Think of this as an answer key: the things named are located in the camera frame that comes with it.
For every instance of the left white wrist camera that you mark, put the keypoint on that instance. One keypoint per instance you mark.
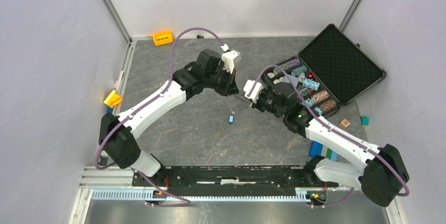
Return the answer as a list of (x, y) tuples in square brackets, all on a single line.
[(230, 57)]

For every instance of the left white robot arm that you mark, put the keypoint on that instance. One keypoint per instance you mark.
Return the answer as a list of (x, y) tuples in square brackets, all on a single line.
[(118, 133)]

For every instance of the white toothed cable rail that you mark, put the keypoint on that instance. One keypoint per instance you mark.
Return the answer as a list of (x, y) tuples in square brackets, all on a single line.
[(152, 195)]

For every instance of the wooden letter cube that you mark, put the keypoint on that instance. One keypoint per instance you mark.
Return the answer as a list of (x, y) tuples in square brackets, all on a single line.
[(344, 124)]

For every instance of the orange block at back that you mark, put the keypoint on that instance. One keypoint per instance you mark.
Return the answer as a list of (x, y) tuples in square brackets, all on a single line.
[(162, 38)]

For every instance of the black poker chip case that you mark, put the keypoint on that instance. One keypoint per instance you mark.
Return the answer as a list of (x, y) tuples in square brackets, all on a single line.
[(330, 72)]

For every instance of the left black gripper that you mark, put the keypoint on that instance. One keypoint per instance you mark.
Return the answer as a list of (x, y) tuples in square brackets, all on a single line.
[(230, 88)]

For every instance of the teal cube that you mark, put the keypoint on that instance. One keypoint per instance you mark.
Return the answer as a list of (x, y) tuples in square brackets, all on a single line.
[(364, 120)]

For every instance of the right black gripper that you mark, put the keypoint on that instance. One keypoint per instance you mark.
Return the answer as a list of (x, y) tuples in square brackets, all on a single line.
[(262, 93)]

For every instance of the blue green toy bricks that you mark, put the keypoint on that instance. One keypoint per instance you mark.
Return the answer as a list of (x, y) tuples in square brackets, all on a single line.
[(317, 149)]

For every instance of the orange block at left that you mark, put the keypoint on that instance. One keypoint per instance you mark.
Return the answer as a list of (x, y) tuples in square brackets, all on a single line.
[(113, 99)]

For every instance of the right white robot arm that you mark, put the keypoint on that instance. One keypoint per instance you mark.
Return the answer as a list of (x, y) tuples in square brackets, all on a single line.
[(378, 171)]

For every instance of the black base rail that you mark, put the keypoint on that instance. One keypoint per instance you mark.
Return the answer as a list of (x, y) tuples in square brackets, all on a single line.
[(275, 180)]

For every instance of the blue key tag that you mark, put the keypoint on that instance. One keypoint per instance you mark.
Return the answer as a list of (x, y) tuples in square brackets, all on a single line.
[(231, 117)]

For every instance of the orange block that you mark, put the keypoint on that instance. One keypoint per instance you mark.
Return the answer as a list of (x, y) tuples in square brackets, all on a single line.
[(113, 99), (162, 38)]

